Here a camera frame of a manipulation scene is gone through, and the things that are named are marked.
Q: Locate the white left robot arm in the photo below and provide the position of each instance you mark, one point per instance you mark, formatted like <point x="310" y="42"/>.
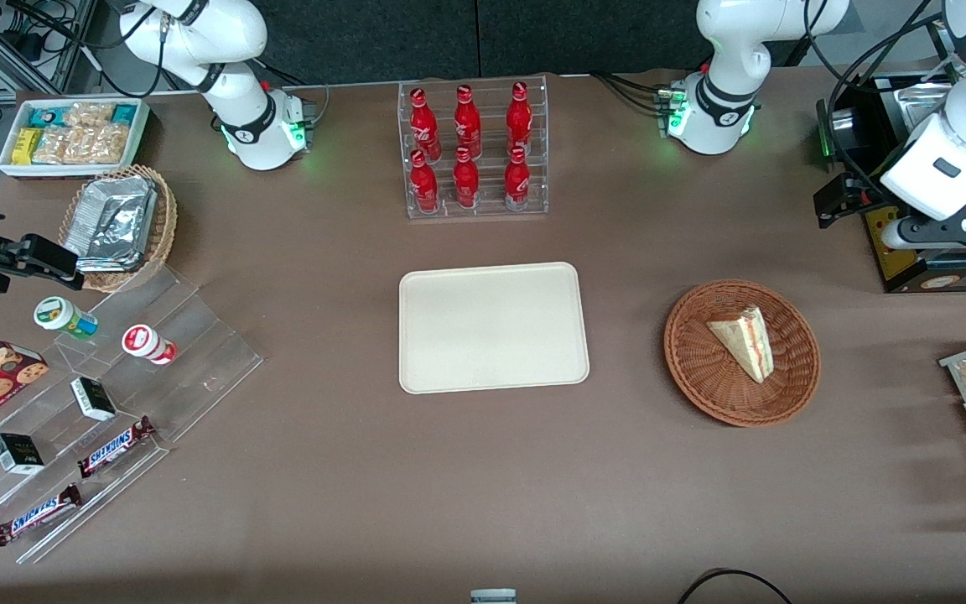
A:
<point x="722" y="59"/>

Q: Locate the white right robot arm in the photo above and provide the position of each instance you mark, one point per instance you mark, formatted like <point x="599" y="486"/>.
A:
<point x="236" y="92"/>

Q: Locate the light tan wicker basket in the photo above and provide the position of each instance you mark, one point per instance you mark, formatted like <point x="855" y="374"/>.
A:
<point x="166" y="218"/>

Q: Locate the triangular wrapped sandwich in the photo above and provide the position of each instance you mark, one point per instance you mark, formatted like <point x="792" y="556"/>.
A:
<point x="747" y="342"/>

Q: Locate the brown wicker basket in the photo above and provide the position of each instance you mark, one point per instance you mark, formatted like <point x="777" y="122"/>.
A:
<point x="705" y="369"/>

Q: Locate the cream plastic tray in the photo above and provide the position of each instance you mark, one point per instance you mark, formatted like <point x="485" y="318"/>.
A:
<point x="493" y="329"/>

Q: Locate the green lidded yogurt cup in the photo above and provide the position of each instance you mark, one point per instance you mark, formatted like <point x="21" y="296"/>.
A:
<point x="64" y="317"/>

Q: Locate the black appliance with yellow panel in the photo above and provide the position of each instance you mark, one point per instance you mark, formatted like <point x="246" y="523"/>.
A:
<point x="885" y="126"/>

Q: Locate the silver foil container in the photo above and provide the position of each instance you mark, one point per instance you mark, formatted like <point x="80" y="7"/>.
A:
<point x="110" y="222"/>

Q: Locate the yellow snack packet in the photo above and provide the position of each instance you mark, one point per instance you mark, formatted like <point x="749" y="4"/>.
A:
<point x="26" y="145"/>

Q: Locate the clear bag of crackers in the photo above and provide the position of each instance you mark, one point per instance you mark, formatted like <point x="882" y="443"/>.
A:
<point x="85" y="144"/>
<point x="89" y="113"/>

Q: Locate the red lidded yogurt cup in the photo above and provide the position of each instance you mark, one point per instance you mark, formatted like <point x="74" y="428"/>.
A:
<point x="146" y="342"/>

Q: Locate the teal snack packet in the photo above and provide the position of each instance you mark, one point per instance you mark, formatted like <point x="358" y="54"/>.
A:
<point x="47" y="116"/>
<point x="125" y="114"/>

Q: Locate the small black box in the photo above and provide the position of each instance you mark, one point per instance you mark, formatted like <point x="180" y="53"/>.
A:
<point x="93" y="398"/>
<point x="17" y="453"/>

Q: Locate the white rectangular snack bin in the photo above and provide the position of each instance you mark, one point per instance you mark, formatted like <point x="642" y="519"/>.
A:
<point x="141" y="134"/>

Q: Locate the clear acrylic stepped display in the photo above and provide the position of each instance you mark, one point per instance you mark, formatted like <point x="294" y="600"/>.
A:
<point x="189" y="352"/>

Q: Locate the brown Snickers bar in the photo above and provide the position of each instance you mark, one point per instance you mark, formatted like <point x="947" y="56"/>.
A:
<point x="116" y="446"/>
<point x="37" y="514"/>

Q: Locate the red cola bottle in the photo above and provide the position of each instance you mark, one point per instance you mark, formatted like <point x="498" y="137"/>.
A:
<point x="423" y="126"/>
<point x="519" y="117"/>
<point x="423" y="184"/>
<point x="517" y="180"/>
<point x="467" y="122"/>
<point x="466" y="181"/>

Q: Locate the clear acrylic bottle rack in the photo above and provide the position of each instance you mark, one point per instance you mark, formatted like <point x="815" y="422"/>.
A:
<point x="483" y="210"/>

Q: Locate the small grey object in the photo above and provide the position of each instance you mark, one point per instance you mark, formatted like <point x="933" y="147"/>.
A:
<point x="493" y="596"/>

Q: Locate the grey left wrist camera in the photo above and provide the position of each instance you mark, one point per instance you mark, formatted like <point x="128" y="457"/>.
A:
<point x="936" y="235"/>

